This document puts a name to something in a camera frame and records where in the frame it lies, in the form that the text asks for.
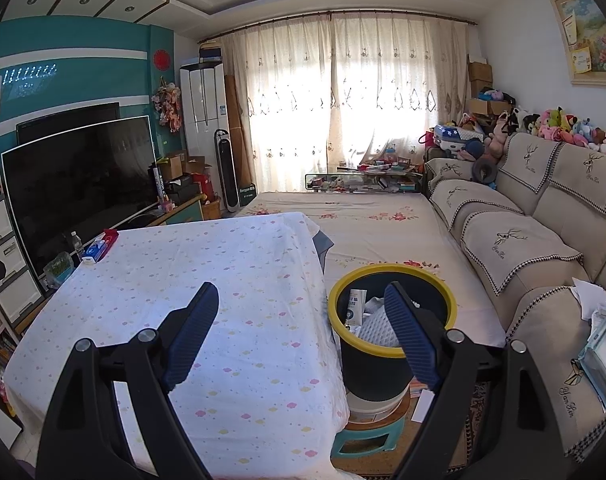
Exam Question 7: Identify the row of stuffed toys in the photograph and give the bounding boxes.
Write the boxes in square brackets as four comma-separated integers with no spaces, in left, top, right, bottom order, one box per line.
[523,107,606,158]

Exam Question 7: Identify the curtain rod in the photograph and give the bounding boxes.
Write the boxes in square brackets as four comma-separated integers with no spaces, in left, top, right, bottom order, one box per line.
[198,10,478,45]

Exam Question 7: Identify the white paper sheet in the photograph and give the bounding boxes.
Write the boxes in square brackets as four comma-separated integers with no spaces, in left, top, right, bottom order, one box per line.
[413,390,436,423]

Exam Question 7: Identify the stacked brown cardboard boxes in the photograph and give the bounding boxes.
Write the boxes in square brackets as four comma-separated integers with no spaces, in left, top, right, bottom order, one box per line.
[467,55,514,116]

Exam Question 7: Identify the green clear plastic container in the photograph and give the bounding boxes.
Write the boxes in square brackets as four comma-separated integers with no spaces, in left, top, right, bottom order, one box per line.
[43,251,76,288]

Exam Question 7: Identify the white floral tablecloth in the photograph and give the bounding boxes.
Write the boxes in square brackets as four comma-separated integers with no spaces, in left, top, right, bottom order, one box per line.
[3,211,351,480]

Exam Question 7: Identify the crumpled white tissue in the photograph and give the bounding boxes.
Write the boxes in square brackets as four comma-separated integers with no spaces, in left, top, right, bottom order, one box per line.
[570,277,606,321]

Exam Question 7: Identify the rolled bamboo mat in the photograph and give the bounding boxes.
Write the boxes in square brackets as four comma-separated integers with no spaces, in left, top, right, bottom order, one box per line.
[224,75,256,193]

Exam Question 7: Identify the green television cabinet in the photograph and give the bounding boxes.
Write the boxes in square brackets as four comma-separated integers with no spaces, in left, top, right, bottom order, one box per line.
[148,195,206,226]

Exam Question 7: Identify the white blue-label bottle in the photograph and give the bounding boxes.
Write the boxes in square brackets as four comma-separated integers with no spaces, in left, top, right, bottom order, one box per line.
[344,288,368,331]

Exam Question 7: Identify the framed flower painting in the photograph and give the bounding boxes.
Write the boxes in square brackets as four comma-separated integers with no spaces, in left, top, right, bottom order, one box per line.
[549,0,606,87]

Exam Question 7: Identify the yellow-rimmed black trash bin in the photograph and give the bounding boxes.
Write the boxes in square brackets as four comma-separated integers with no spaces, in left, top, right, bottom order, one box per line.
[328,263,458,396]

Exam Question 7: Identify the cream lace curtains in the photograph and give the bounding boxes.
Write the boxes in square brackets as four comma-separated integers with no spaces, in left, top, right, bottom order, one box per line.
[218,12,468,193]

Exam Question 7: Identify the white quilted pouch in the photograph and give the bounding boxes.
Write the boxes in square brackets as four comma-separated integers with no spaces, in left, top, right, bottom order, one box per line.
[355,297,406,348]

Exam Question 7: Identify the beige sofa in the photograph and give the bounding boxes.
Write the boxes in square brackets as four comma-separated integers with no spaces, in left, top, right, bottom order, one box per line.
[425,132,606,463]

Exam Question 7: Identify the white standing air conditioner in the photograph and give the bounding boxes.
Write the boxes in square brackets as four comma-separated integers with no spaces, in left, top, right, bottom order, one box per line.
[179,62,231,196]

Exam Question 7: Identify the grey chair back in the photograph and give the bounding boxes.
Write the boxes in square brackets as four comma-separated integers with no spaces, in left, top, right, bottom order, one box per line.
[310,227,334,261]

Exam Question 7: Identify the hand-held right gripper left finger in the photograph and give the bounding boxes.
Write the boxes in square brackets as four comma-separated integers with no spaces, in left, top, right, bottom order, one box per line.
[36,281,220,480]

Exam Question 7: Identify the large black television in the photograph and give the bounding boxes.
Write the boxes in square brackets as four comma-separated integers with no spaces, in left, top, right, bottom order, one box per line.
[2,115,159,281]

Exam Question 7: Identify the glass coffee table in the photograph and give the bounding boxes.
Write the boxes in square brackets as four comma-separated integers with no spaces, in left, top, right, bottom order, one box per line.
[304,166,424,196]

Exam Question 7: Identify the star print suitcase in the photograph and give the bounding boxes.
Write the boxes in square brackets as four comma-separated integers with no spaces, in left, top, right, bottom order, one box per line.
[433,125,484,153]

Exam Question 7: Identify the floral bed mattress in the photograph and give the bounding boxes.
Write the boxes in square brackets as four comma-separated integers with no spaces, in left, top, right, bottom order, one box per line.
[233,191,506,348]

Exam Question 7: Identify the clear blue plastic bag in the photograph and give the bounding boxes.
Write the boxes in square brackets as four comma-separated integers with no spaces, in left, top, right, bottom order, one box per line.
[578,300,606,413]

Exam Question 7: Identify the green plastic stool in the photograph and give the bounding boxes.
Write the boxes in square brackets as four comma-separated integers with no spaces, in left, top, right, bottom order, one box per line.
[330,417,406,461]

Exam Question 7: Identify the small black television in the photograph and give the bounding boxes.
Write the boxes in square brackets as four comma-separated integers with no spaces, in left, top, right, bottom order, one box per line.
[16,102,120,146]

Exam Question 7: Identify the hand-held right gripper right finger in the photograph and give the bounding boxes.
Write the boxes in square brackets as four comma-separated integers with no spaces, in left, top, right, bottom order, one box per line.
[383,281,566,480]

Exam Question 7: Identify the red blue tissue packet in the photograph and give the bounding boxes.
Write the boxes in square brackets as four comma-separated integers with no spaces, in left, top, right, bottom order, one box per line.
[80,229,119,264]

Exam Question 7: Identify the artificial flower garland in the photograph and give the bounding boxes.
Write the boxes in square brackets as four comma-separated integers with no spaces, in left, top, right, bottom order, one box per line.
[152,77,184,133]

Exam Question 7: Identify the black tower fan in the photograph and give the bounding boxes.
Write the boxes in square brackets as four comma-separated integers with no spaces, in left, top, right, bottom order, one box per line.
[214,129,240,213]

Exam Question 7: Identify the white bucket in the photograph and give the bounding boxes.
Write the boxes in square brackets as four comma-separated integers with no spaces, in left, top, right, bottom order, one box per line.
[348,385,414,421]

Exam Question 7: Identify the beige teddy bear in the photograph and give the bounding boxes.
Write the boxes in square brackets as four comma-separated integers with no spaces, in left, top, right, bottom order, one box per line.
[485,120,508,158]

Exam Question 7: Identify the grey neck pillow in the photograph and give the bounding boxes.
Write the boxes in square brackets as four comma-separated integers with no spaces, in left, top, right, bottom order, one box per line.
[473,159,501,188]

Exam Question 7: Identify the open cardboard boxes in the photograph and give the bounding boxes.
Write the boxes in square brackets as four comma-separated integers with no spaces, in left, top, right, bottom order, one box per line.
[158,150,209,181]

